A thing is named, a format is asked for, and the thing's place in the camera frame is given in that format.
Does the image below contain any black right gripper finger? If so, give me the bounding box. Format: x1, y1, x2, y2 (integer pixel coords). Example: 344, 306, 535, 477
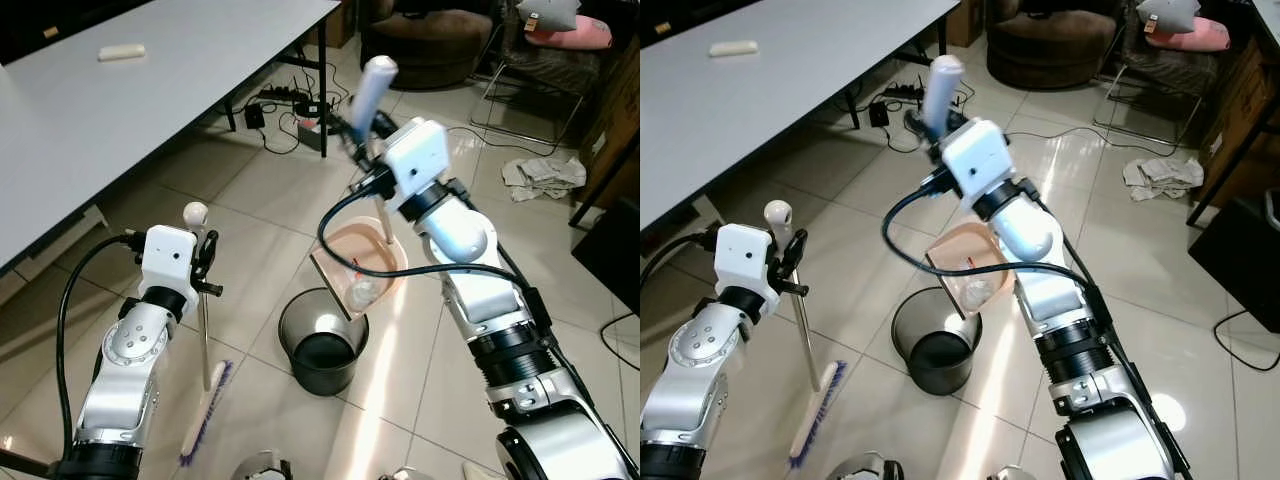
338, 112, 377, 167
904, 108, 947, 156

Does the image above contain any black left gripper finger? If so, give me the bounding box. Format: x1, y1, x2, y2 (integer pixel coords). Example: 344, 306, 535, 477
784, 228, 809, 299
202, 230, 224, 296

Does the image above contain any pink long-handled dustpan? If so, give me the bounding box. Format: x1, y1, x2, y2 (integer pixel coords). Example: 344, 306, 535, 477
922, 54, 1016, 321
310, 56, 411, 323

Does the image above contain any broom with metal stick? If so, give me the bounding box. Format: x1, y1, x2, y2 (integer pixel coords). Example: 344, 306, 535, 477
763, 199, 851, 471
177, 201, 238, 469

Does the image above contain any brown round armchair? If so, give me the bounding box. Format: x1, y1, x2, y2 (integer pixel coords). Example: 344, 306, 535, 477
358, 0, 498, 91
985, 0, 1126, 91

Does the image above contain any black round waste bin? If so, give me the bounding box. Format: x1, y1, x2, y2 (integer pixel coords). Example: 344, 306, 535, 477
890, 287, 983, 397
277, 287, 370, 397

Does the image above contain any grey top table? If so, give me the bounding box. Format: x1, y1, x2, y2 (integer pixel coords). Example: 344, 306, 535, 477
640, 0, 961, 231
0, 0, 343, 276

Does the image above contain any black box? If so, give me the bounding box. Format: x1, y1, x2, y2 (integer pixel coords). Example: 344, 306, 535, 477
572, 195, 641, 313
1188, 190, 1280, 336

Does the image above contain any crumpled grey cloth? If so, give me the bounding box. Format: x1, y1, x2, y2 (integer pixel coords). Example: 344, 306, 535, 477
1122, 155, 1206, 203
501, 155, 588, 204

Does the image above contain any grey left robot foot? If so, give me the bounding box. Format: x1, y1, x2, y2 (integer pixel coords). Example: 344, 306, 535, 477
825, 452, 906, 480
230, 450, 294, 480

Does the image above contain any brown wooden cabinet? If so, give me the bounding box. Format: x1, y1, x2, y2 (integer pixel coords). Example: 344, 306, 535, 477
570, 35, 641, 229
1187, 20, 1280, 226

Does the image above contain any grey pillow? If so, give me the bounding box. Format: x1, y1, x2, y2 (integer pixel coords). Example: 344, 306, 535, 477
515, 0, 583, 31
1135, 0, 1203, 33

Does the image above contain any pink cushion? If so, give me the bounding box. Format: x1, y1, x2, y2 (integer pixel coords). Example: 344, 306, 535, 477
1142, 15, 1233, 53
522, 14, 613, 51

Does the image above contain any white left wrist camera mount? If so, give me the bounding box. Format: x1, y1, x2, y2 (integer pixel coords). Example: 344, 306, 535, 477
138, 226, 199, 299
715, 222, 779, 301

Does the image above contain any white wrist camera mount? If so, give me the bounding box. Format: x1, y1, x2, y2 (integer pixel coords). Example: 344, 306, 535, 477
138, 226, 199, 299
942, 120, 1019, 199
715, 222, 779, 301
383, 118, 453, 213

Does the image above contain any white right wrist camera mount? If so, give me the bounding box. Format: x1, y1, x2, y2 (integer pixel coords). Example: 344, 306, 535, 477
383, 118, 453, 213
942, 120, 1019, 199

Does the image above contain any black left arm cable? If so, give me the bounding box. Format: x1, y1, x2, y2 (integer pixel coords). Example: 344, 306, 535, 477
640, 233, 723, 293
55, 230, 146, 471

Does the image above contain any black floor cable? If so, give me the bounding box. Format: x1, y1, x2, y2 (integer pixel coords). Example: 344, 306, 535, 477
598, 312, 641, 373
1212, 305, 1280, 373

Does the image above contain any metal frame chair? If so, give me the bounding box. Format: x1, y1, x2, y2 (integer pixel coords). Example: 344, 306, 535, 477
470, 0, 616, 146
1092, 0, 1233, 151

